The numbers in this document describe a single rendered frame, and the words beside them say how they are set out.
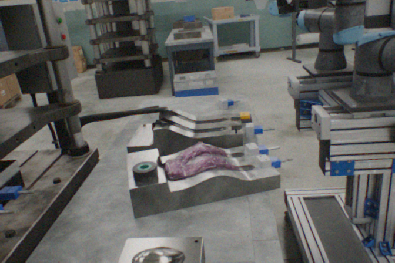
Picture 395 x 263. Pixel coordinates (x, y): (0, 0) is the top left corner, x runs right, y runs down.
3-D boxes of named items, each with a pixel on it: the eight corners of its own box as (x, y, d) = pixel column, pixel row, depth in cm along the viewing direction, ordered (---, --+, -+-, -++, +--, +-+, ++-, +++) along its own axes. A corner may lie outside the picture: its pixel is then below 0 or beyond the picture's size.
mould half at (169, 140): (241, 129, 169) (239, 103, 165) (243, 153, 145) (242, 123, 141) (141, 135, 175) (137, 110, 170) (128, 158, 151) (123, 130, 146)
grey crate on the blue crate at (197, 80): (216, 80, 502) (216, 70, 497) (218, 87, 464) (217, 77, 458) (175, 84, 504) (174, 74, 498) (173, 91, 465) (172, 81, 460)
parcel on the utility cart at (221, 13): (231, 20, 734) (230, 6, 724) (234, 21, 703) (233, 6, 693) (212, 22, 730) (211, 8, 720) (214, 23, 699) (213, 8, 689)
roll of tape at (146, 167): (146, 185, 107) (144, 175, 106) (128, 179, 111) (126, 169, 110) (163, 173, 113) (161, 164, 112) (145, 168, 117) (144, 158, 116)
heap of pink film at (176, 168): (227, 151, 135) (226, 133, 132) (243, 172, 119) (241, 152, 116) (161, 164, 130) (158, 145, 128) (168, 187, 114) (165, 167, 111)
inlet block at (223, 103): (238, 103, 208) (237, 94, 206) (242, 105, 204) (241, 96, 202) (218, 107, 203) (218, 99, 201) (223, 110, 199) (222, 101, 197)
